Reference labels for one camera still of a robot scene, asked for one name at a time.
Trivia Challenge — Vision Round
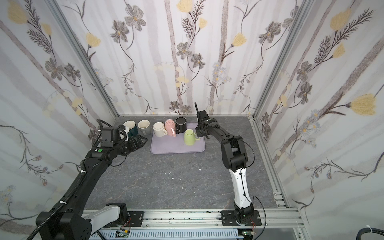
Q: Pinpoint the black ceramic mug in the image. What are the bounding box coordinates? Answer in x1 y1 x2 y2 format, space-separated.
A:
175 117 188 134

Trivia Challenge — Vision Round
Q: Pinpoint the grey ceramic mug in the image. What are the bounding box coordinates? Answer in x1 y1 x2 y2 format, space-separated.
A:
138 120 151 136

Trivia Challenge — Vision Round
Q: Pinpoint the light green ceramic mug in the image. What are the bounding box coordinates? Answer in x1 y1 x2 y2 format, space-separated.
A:
184 129 200 146

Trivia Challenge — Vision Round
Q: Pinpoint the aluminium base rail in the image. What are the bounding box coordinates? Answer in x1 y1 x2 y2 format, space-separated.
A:
56 208 307 240

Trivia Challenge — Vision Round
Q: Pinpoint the white ceramic mug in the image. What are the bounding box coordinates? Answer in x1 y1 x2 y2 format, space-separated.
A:
153 122 168 138

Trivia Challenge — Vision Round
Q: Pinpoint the lilac plastic tray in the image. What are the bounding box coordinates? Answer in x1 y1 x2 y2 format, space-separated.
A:
151 132 206 155

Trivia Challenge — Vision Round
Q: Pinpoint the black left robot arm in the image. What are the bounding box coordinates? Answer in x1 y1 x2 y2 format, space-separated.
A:
28 135 148 240

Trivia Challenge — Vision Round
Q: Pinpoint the dark green ceramic mug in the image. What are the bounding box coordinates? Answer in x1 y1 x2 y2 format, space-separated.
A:
123 120 139 138

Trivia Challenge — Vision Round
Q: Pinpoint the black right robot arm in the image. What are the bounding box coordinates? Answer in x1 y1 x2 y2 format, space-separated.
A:
195 103 255 226

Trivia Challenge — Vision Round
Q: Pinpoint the pink ceramic mug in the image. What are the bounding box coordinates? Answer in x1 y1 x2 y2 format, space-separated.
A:
165 119 177 138

